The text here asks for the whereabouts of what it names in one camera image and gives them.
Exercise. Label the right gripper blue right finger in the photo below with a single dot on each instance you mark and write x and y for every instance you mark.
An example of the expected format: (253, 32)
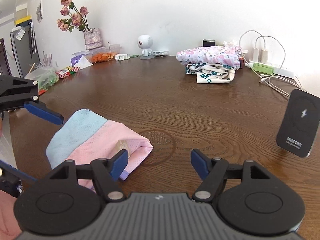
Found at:
(212, 172)

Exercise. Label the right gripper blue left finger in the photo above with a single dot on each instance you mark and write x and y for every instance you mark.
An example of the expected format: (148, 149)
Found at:
(106, 173)

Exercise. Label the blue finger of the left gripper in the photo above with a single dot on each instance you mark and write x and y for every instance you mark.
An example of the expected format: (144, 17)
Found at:
(15, 172)
(40, 109)

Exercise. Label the pink blue mesh garment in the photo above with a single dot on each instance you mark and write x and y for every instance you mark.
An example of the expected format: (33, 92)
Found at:
(87, 136)

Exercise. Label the clear plastic bag with greens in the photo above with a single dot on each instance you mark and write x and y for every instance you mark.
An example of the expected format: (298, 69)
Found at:
(45, 76)

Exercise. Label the red checkered snack pack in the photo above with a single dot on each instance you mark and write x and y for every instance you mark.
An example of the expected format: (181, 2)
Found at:
(68, 71)

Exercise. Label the grey refrigerator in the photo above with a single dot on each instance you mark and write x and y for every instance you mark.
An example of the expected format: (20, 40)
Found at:
(24, 53)

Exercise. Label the purple tissue pack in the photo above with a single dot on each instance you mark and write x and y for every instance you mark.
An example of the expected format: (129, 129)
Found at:
(80, 60)

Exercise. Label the clear box of orange fruit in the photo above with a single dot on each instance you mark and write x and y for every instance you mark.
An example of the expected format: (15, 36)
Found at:
(103, 54)

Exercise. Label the folded cream teal-flower cloth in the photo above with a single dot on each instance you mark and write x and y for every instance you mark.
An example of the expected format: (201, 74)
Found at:
(210, 73)

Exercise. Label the pink rose bouquet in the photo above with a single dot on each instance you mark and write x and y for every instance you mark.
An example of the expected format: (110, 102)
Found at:
(74, 18)

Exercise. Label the green sponge pack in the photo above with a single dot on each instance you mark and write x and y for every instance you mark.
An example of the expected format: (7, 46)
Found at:
(262, 68)

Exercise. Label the folded pink floral cloth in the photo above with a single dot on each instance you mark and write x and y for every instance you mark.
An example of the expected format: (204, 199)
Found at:
(225, 55)

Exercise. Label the white digital clock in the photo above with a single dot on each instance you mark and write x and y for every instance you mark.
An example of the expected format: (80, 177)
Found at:
(160, 53)

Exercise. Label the white power strip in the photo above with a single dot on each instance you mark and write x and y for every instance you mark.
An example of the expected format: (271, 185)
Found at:
(277, 71)

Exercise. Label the small black box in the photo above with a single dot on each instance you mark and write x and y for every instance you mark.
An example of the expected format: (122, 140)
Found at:
(208, 43)

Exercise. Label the white usb charger left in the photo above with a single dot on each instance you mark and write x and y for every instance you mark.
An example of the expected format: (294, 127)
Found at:
(255, 54)

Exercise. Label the white usb charger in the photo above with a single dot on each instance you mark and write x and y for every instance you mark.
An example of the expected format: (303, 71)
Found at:
(255, 54)
(264, 56)

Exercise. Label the white robot figurine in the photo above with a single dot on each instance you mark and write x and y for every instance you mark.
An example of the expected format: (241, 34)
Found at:
(145, 43)

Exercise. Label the white usb charger right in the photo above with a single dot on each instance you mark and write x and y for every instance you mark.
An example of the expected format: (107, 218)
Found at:
(264, 56)

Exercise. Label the black wireless charger stand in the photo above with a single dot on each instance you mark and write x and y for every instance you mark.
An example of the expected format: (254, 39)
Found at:
(300, 124)

